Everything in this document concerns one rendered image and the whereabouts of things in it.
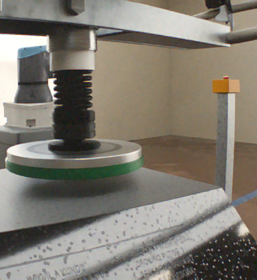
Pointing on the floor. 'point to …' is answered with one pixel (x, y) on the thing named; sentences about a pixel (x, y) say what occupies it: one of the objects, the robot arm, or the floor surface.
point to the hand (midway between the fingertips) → (231, 27)
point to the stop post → (225, 132)
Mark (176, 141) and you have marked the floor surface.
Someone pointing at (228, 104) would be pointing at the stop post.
